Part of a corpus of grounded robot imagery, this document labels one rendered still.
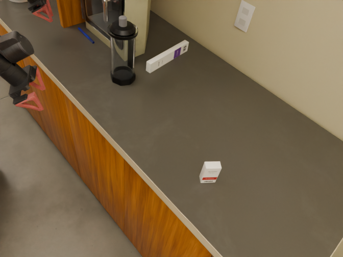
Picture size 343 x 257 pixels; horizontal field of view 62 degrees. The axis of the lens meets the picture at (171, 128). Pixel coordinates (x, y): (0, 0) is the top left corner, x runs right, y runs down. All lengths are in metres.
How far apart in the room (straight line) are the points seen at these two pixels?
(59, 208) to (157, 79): 1.08
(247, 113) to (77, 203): 1.22
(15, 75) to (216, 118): 0.69
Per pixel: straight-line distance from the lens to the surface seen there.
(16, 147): 2.29
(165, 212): 1.05
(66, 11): 1.53
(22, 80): 0.95
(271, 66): 1.33
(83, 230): 1.87
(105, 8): 1.20
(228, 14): 1.40
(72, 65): 1.31
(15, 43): 0.88
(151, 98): 1.15
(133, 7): 1.22
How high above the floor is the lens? 1.72
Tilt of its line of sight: 48 degrees down
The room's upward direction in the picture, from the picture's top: 11 degrees clockwise
